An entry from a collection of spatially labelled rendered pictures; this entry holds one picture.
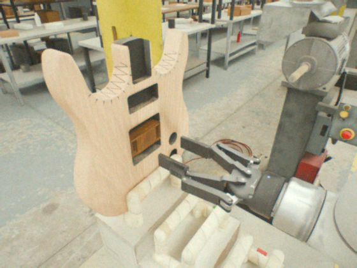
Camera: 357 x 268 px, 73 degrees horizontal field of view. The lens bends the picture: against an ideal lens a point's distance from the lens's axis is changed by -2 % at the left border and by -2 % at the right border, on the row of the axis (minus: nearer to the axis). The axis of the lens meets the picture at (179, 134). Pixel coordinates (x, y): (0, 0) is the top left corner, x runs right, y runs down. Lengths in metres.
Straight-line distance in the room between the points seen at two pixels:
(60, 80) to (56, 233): 1.84
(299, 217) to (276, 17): 0.81
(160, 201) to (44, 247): 1.52
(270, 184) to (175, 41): 0.37
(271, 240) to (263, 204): 0.46
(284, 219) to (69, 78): 0.39
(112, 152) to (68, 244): 1.61
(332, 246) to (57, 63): 0.45
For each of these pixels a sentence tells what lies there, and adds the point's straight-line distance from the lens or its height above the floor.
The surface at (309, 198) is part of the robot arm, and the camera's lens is 0.42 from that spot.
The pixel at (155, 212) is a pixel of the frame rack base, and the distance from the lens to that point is 0.68.
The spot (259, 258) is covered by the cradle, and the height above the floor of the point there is 0.98.
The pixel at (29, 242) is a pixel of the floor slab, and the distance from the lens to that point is 2.21.
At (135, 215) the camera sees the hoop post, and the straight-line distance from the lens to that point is 0.62.
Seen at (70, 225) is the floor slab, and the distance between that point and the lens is 2.17.
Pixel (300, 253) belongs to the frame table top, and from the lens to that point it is 0.89.
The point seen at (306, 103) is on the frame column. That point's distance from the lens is 1.60.
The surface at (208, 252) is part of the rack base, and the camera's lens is 0.71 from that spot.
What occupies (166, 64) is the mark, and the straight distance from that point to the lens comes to 0.59.
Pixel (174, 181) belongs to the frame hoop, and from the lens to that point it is 0.72.
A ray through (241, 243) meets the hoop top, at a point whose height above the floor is 1.05.
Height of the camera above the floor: 1.64
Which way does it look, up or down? 34 degrees down
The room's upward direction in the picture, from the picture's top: straight up
